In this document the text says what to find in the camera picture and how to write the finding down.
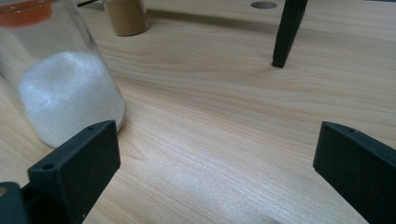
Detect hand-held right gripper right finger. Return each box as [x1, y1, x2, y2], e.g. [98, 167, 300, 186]
[313, 121, 396, 224]

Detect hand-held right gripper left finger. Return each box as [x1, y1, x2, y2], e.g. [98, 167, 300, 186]
[21, 119, 121, 224]

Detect glass jar of white powder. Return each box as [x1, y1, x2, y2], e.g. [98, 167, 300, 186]
[0, 0, 127, 149]

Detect glass jar of brown powder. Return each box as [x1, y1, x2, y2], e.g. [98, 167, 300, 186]
[102, 0, 150, 37]

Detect black stand leg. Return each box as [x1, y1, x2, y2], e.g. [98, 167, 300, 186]
[271, 0, 309, 69]

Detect thin black cable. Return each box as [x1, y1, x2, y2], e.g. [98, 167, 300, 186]
[77, 0, 101, 8]

